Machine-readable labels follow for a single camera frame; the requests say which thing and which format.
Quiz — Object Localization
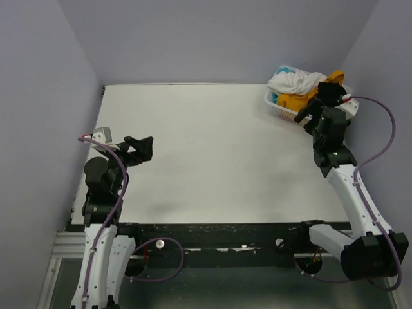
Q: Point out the teal t-shirt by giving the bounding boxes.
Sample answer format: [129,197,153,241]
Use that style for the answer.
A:
[272,66,294,104]

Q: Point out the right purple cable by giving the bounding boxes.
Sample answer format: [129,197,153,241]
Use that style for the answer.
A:
[294,96,403,284]

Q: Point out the black t-shirt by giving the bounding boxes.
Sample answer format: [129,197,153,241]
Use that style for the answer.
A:
[316,82,347,107]

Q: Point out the aluminium extrusion rail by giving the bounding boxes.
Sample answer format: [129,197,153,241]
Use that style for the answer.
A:
[51,232,85,259]

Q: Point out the white t-shirt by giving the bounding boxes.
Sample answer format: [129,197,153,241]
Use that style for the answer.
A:
[267,66,327,95]

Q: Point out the white plastic laundry basket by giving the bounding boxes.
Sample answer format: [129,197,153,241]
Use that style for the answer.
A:
[263,65,353,129]

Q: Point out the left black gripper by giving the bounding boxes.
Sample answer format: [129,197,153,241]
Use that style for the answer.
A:
[101,136,153,194]

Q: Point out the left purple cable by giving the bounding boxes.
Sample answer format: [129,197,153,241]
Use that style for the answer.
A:
[78,136,185,302]

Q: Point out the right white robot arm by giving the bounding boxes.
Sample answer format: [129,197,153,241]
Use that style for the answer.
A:
[294,98,409,290]

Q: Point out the purple cable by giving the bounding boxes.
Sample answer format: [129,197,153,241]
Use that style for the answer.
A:
[78,136,185,302]
[294,96,403,284]

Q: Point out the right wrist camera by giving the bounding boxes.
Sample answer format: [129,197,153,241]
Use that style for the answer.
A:
[337,93,359,120]

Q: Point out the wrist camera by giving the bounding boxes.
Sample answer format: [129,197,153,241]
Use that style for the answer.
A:
[337,93,359,120]
[82,127,115,149]

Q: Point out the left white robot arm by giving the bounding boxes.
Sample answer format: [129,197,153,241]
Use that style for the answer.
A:
[70,135,154,308]

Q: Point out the yellow t-shirt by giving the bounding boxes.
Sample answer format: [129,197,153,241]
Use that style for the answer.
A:
[276,70,345,112]

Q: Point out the black mounting base plate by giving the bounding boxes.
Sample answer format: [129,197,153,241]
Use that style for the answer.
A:
[106,221,355,270]

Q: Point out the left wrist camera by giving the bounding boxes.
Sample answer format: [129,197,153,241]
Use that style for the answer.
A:
[82,127,115,149]

